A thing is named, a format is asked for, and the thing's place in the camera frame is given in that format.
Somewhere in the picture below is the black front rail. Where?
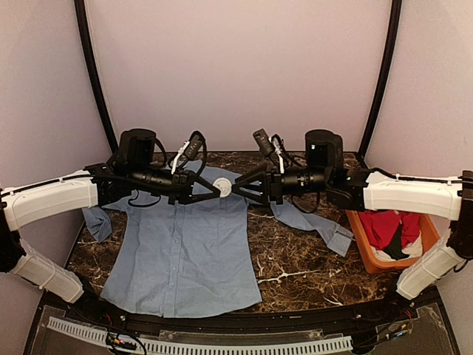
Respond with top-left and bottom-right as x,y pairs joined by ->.
40,285 -> 443,338

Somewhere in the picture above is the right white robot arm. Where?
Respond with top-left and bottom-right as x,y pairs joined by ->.
232,129 -> 472,321

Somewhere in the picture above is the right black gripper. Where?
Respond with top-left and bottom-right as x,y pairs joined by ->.
232,160 -> 330,204

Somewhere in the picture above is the red garment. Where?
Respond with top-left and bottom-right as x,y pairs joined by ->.
358,211 -> 421,250

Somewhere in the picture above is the orange plastic basin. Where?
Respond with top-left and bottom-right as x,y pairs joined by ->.
346,211 -> 440,274

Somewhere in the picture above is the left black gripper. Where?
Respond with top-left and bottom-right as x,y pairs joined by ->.
130,163 -> 222,206

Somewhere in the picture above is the light blue shirt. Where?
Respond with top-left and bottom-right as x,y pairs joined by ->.
81,165 -> 354,319

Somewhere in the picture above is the white slotted cable duct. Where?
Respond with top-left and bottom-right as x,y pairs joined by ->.
47,317 -> 353,354

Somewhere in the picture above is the right black frame post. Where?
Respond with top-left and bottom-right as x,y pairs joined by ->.
356,0 -> 403,166

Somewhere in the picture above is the white garment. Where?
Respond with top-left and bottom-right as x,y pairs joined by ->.
370,236 -> 423,263

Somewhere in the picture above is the round iridescent brooch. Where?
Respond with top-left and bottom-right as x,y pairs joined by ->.
213,177 -> 232,198

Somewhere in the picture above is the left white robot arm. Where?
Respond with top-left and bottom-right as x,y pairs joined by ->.
1,129 -> 220,322

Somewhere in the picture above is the left black frame post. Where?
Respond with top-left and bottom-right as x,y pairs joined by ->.
74,0 -> 118,152

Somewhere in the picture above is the black frame post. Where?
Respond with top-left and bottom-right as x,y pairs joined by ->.
356,0 -> 403,166
74,0 -> 118,152

